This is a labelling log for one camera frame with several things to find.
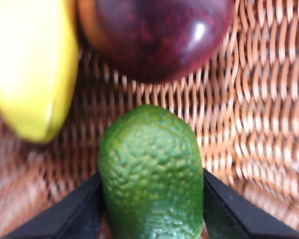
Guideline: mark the green avocado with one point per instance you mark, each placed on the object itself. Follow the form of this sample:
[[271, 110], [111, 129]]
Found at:
[[152, 174]]

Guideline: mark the dark purple plum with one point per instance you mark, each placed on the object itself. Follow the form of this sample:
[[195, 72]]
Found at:
[[159, 37]]

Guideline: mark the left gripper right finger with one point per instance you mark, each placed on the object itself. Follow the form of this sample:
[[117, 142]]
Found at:
[[229, 214]]

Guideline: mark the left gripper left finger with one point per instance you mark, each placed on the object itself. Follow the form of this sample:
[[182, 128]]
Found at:
[[74, 216]]

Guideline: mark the yellow banana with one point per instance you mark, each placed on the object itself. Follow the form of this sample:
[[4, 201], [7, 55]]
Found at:
[[32, 69]]

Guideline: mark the brown wicker basket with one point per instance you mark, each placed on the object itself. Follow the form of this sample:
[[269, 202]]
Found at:
[[264, 99]]

